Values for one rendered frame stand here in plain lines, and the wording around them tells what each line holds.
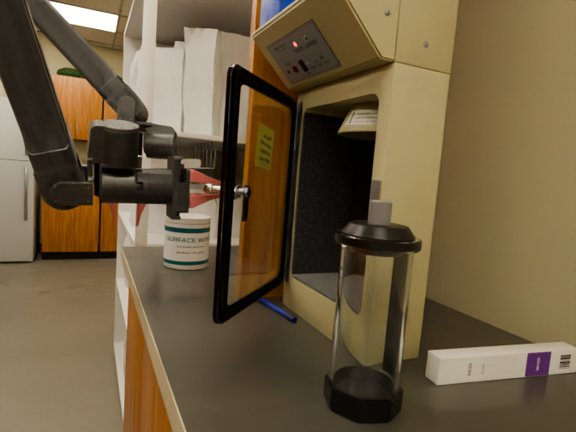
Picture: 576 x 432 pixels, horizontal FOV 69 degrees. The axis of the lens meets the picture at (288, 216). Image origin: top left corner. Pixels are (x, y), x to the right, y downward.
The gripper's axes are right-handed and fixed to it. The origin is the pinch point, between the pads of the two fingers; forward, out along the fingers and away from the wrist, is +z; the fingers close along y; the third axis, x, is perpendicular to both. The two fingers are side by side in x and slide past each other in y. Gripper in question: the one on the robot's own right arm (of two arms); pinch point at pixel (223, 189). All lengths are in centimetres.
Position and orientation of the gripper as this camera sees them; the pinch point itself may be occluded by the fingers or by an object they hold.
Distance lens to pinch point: 74.4
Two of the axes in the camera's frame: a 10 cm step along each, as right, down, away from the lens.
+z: 9.1, 0.1, 4.2
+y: 0.6, -9.9, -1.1
